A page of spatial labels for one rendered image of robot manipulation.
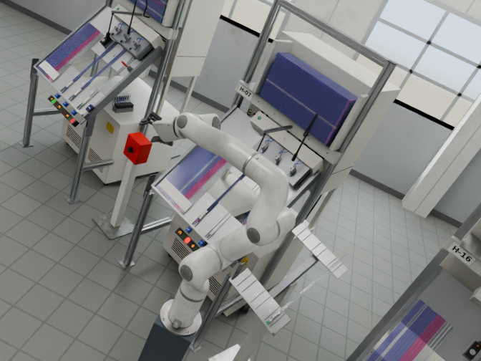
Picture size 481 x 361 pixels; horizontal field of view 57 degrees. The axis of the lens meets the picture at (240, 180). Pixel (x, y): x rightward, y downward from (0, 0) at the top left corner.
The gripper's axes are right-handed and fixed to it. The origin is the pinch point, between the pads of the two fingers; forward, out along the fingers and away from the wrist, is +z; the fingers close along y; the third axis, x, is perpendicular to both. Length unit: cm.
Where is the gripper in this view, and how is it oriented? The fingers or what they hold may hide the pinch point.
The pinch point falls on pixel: (148, 130)
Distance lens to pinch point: 179.9
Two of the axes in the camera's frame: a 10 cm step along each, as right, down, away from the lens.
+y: -3.6, -6.8, -6.4
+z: -8.8, 0.1, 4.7
